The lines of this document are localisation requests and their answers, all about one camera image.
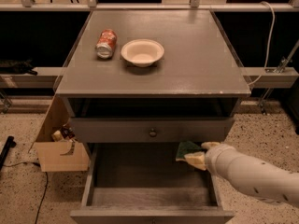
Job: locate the grey open middle drawer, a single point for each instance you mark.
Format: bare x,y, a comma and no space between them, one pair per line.
144,184

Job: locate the grey closed upper drawer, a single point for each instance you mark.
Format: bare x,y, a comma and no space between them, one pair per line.
136,130

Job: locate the metal frame rail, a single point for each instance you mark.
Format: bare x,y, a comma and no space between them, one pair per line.
121,6

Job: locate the grey wooden drawer cabinet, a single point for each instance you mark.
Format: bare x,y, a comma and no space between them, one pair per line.
197,78

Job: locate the black object on rail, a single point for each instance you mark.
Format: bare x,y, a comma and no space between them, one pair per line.
17,67

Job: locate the round metal drawer knob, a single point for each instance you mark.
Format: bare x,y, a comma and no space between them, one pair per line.
152,132

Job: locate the green yellow scrubbing sponge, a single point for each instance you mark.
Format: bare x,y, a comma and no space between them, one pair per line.
188,150

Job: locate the white paper bowl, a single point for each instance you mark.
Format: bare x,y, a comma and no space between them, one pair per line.
142,52

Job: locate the black pole on floor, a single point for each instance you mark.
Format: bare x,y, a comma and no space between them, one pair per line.
10,143

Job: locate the items inside cardboard box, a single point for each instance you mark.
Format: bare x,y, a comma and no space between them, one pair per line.
65,133

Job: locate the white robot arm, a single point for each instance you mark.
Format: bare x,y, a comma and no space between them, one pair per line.
248,175

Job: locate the crushed orange soda can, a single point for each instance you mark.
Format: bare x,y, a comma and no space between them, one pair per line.
106,44

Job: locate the open cardboard box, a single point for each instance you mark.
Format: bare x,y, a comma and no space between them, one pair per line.
55,152

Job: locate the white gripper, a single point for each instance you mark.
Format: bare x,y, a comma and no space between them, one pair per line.
214,157

